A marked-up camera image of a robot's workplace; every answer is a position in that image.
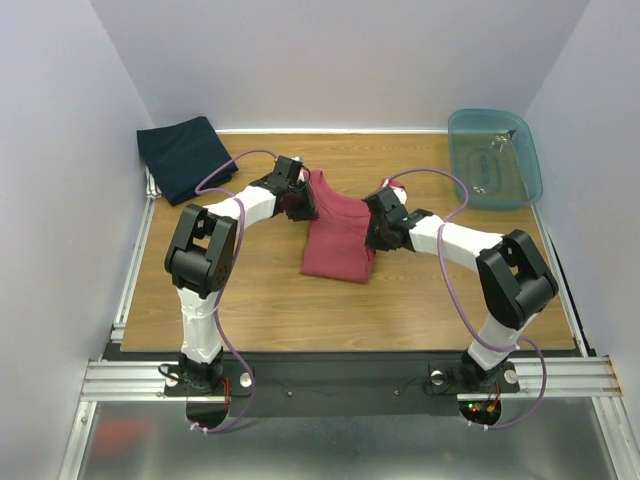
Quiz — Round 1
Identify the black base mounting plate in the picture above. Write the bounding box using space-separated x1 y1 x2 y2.
158 352 518 426

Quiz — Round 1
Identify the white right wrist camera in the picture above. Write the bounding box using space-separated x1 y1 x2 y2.
383 179 408 204

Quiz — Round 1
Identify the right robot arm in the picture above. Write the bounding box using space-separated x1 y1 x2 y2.
364 186 559 390

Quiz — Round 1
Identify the folded navy tank top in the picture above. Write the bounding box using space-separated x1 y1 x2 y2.
136 116 238 206

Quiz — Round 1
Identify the teal plastic bin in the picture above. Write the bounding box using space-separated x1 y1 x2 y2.
448 109 543 211

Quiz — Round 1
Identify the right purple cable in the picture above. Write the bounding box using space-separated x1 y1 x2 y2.
384 168 547 432

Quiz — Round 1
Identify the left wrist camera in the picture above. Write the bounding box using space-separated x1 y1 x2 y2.
292 156 307 182

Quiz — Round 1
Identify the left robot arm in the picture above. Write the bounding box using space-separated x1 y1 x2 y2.
164 156 317 394

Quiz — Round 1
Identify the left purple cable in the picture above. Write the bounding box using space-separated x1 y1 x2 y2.
188 148 281 435

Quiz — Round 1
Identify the purple cable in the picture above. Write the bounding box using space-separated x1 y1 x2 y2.
188 148 281 435
384 168 547 432

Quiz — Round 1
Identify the aluminium frame rail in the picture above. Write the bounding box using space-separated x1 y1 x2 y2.
81 357 622 402

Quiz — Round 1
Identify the maroon tank top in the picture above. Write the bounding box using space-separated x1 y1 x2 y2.
300 170 376 284

